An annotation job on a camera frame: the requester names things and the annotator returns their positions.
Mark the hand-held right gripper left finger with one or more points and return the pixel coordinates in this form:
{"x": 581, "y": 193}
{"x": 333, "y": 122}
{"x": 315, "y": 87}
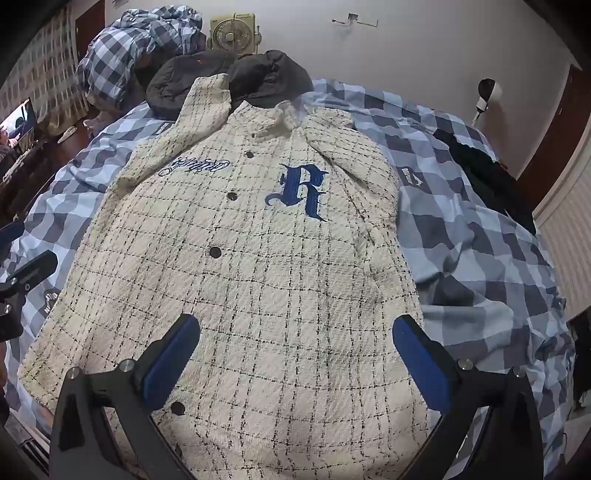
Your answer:
{"x": 171, "y": 364}

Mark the dark wooden tv cabinet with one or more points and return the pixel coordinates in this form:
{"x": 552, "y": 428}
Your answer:
{"x": 27, "y": 180}

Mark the dark grey padded jacket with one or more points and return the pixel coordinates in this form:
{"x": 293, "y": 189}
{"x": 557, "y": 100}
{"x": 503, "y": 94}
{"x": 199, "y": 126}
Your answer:
{"x": 184, "y": 78}

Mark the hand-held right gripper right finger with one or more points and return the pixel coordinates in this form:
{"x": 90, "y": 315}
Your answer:
{"x": 422, "y": 369}

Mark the brown wooden door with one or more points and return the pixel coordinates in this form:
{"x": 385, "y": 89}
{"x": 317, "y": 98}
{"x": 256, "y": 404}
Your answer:
{"x": 568, "y": 138}
{"x": 90, "y": 27}

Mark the blue checked bed cover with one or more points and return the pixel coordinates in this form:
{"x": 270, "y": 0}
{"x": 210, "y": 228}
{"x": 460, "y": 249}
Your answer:
{"x": 485, "y": 277}

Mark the television screen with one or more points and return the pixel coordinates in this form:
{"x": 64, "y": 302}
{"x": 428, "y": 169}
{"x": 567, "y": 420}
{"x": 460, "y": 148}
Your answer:
{"x": 21, "y": 124}

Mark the white slipper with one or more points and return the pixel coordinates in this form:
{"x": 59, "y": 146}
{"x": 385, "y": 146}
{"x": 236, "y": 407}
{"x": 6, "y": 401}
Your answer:
{"x": 98, "y": 121}
{"x": 68, "y": 134}

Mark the patterned curtain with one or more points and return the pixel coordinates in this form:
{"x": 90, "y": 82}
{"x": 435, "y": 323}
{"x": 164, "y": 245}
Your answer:
{"x": 41, "y": 69}

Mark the checked quilt pile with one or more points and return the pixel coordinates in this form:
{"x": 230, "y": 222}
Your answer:
{"x": 120, "y": 55}

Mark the black clothing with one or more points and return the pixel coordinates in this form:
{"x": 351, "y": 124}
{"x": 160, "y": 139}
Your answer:
{"x": 485, "y": 170}

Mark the white slatted panel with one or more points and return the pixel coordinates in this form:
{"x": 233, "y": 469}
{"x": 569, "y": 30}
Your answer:
{"x": 568, "y": 249}

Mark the cream checked tweed jacket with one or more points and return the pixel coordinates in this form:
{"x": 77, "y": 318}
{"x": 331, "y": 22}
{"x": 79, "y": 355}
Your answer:
{"x": 258, "y": 300}

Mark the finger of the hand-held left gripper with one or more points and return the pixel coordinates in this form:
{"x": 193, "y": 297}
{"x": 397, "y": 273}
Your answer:
{"x": 32, "y": 268}
{"x": 11, "y": 233}

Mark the beige box fan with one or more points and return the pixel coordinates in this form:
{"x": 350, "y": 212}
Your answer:
{"x": 226, "y": 34}

